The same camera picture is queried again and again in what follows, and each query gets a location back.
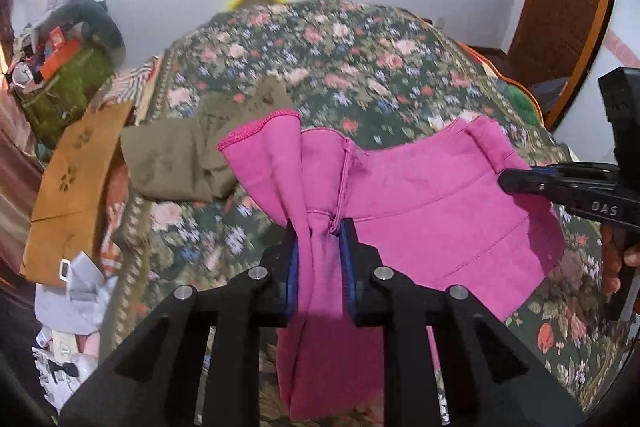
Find pink pants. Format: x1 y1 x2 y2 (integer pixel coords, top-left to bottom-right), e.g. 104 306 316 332
218 109 565 421

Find person's right hand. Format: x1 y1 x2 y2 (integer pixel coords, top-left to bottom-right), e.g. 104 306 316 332
600 223 639 297

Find white paper clutter pile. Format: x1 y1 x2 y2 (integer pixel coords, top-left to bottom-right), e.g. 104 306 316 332
32 253 117 411

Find pink striped curtain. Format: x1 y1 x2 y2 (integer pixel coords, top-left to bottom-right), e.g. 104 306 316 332
0 52 43 274

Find floral bed cover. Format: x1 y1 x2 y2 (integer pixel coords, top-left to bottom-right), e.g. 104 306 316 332
92 0 624 409

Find white wardrobe sliding door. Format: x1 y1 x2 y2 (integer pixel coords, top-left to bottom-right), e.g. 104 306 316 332
552 0 640 164

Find olive green pants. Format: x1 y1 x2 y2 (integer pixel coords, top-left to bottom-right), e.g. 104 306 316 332
120 77 294 202

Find orange box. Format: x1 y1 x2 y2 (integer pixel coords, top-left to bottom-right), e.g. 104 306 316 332
40 39 81 81

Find green storage bag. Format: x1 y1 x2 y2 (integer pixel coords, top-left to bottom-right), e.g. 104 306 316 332
17 46 114 150

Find grey plush pillow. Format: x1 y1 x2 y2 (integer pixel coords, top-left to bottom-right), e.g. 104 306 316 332
38 0 124 50

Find colourful fleece blanket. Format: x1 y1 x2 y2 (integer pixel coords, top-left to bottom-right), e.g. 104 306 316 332
458 42 544 127

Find wooden lap desk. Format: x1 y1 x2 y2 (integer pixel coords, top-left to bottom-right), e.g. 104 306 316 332
23 101 134 287

